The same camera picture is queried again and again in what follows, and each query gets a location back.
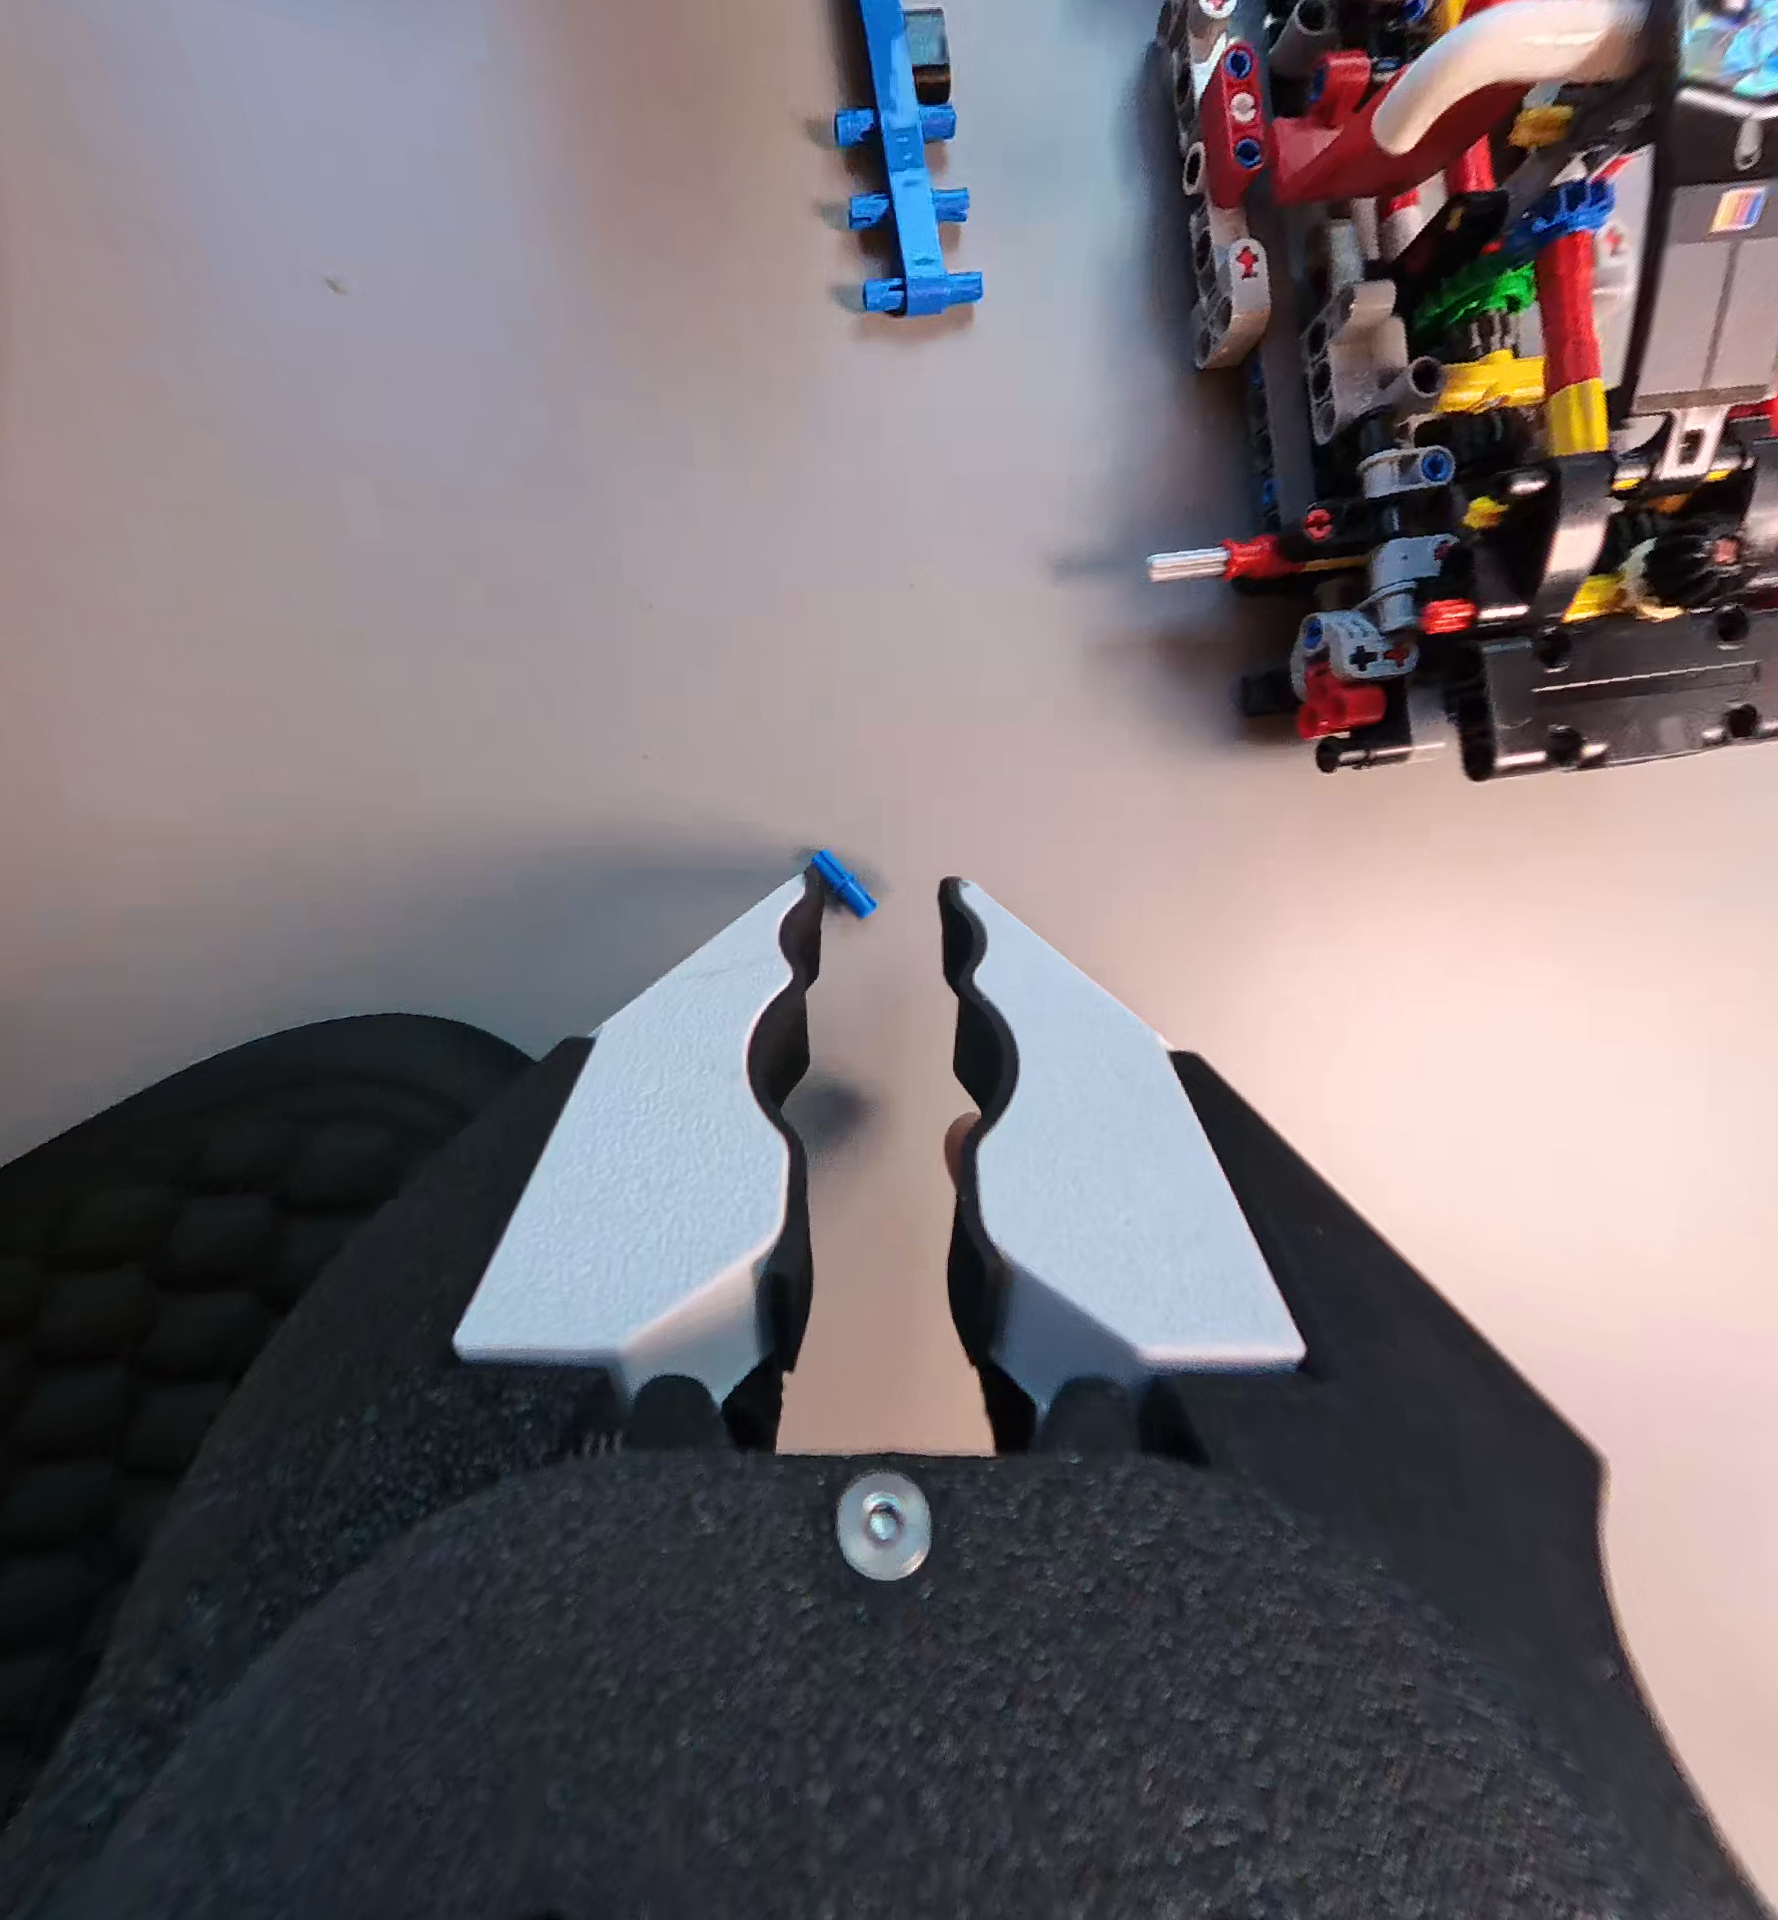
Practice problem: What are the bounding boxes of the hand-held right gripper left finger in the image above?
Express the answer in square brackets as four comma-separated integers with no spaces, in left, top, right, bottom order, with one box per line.
[453,873,825,1450]

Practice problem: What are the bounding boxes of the partly built lego car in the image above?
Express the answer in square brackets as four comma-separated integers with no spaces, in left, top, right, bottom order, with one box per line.
[1145,0,1778,785]

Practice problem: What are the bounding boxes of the long blue lego beam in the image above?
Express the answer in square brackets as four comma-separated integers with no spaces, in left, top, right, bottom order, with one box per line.
[832,0,984,319]

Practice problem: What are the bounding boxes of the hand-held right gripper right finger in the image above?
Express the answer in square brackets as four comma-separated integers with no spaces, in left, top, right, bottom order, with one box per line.
[936,877,1309,1450]

